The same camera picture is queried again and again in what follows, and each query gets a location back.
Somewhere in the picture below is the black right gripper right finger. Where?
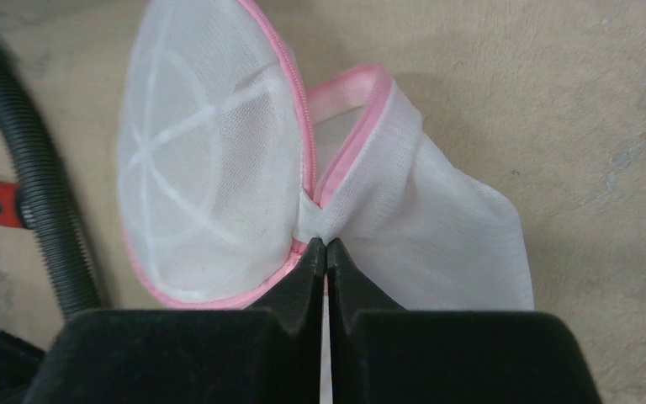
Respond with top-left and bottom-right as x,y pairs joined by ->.
326,240 -> 601,403

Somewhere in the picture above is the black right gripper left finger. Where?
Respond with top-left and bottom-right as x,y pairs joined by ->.
24,239 -> 326,403

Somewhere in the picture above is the round pink white laundry bag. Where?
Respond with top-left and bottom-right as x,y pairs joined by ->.
117,1 -> 533,311

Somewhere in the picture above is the black corrugated hose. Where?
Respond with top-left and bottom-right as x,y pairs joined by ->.
0,11 -> 104,320

